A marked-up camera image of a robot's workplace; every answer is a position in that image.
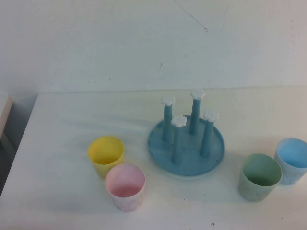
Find green plastic cup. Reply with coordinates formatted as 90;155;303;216
237;153;283;203

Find blue cup stand white caps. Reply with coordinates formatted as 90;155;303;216
147;89;225;177

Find yellow plastic cup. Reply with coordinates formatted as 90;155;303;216
88;136;125;180

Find pink plastic cup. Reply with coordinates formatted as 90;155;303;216
105;163;146;213

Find blue plastic cup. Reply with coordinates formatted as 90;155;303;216
274;138;307;185

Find beige furniture edge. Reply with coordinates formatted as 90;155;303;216
0;93;13;142

